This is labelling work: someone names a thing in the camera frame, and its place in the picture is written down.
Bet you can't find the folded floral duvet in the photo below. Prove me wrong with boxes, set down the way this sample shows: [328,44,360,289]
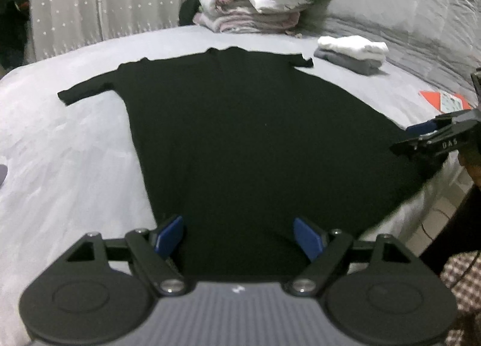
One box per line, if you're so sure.
[193,0,313,34]

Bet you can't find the checkered fabric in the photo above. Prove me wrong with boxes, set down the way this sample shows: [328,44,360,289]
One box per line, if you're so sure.
[440,251,480,345]

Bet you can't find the person right hand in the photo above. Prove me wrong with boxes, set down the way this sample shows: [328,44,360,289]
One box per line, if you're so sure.
[458,150,481,187]

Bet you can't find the black t-shirt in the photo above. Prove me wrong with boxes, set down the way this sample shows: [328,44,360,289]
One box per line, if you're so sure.
[59,47,444,282]

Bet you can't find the red white paper packet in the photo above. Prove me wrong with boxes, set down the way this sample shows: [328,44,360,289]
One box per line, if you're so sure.
[419,91,471,113]

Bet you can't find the grey bed sheet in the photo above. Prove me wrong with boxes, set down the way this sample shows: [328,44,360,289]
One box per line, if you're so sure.
[0,24,470,346]

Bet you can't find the grey quilted bedspread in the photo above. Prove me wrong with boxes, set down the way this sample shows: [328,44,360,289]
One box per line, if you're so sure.
[301,0,480,105]

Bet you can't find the white folded garment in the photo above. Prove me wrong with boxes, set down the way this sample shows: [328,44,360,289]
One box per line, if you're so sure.
[317,35,389,61]

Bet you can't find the round phone stand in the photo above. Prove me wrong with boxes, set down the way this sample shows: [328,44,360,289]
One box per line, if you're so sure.
[0,164,8,186]

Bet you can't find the black hanging clothes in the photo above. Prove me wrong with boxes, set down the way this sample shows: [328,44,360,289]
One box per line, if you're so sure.
[1,0,29,71]

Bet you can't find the grey folded garment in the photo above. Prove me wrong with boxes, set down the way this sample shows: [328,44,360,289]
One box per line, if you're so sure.
[314,47,382,76]

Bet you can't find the black item behind duvet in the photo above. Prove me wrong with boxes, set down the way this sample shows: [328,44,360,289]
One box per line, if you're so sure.
[179,0,201,26]

